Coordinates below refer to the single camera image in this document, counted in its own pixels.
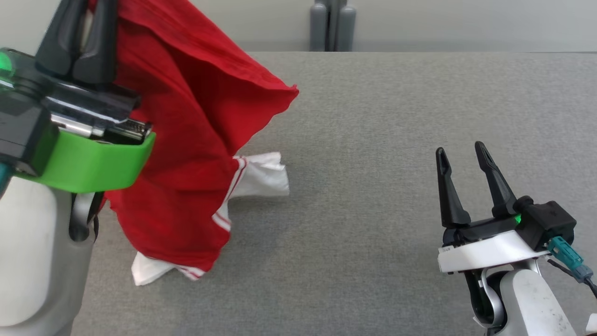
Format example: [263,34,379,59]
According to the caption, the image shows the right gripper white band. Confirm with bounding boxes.
[436,141,552,274]

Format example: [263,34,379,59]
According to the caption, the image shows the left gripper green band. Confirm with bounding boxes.
[0,0,157,194]

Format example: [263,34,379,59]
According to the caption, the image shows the red basketball jersey white sleeves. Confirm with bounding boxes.
[88,0,299,287]

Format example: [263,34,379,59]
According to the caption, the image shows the right teal cable connector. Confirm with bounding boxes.
[548,236,596,283]

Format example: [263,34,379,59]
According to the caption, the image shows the teal cable connector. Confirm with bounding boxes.
[548,236,596,283]
[0,162,13,199]

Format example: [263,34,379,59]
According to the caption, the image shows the right thin black cable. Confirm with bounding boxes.
[547,259,597,299]

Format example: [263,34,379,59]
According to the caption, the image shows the left teal cable connector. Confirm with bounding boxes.
[0,162,13,199]

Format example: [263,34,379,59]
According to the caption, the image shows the grey partition post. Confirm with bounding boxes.
[310,0,358,52]

